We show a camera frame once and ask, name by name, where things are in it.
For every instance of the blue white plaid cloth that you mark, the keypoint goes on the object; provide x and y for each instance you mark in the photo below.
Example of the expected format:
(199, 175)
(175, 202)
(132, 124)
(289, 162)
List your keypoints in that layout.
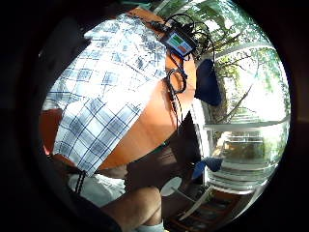
(106, 83)

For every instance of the black device with coloured screen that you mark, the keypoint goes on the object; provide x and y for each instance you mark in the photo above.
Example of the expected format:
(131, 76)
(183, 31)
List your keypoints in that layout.
(179, 43)

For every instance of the white round side table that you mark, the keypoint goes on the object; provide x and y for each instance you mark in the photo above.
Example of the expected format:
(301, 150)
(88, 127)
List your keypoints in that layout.
(170, 187)

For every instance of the white window frame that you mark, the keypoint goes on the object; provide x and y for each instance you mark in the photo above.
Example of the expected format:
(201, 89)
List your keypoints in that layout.
(246, 126)

